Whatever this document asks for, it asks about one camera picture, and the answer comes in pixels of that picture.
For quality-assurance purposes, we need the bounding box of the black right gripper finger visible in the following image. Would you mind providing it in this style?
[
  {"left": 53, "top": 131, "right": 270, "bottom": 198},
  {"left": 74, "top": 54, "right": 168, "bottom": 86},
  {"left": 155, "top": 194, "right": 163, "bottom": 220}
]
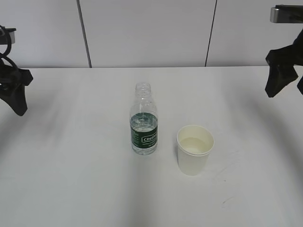
[{"left": 265, "top": 32, "right": 303, "bottom": 97}]

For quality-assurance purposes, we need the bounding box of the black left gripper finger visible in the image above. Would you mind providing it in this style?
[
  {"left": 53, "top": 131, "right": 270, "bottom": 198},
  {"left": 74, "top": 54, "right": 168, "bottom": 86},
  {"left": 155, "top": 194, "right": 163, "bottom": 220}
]
[{"left": 0, "top": 67, "right": 33, "bottom": 116}]

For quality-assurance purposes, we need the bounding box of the white paper cup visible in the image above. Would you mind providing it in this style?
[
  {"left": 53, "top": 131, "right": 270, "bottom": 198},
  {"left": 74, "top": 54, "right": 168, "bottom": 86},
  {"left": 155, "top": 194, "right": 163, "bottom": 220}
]
[{"left": 177, "top": 125, "right": 214, "bottom": 176}]

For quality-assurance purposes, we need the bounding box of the clear plastic water bottle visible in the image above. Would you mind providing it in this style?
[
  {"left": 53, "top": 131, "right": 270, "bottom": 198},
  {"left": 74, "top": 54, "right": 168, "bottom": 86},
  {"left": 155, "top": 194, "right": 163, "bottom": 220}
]
[{"left": 129, "top": 82, "right": 158, "bottom": 155}]

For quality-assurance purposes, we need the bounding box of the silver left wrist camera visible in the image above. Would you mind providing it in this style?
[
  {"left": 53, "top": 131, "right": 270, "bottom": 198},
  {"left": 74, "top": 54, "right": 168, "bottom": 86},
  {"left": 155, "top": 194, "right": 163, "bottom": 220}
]
[{"left": 0, "top": 28, "right": 16, "bottom": 45}]

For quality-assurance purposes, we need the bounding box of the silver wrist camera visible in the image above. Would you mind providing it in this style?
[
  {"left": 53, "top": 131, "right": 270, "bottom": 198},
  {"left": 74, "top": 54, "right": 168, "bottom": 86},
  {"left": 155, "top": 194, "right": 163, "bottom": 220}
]
[
  {"left": 270, "top": 5, "right": 303, "bottom": 24},
  {"left": 0, "top": 28, "right": 16, "bottom": 45}
]

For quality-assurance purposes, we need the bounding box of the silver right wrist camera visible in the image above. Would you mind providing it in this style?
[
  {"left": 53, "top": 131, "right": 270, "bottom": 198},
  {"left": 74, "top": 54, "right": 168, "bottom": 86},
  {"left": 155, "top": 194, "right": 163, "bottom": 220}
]
[{"left": 270, "top": 5, "right": 303, "bottom": 24}]

